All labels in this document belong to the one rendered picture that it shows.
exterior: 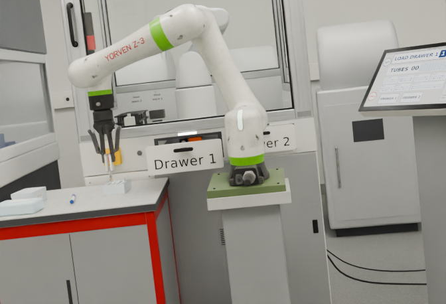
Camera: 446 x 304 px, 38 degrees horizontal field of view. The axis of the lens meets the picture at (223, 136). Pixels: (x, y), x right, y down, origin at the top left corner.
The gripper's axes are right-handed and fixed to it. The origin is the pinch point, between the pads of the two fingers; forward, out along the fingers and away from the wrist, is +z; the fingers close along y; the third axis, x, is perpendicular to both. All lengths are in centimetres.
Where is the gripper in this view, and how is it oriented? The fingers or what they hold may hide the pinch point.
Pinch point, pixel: (109, 162)
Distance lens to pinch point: 255.7
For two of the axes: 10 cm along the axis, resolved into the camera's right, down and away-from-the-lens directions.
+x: 0.6, -0.9, 9.9
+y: 9.9, -1.1, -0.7
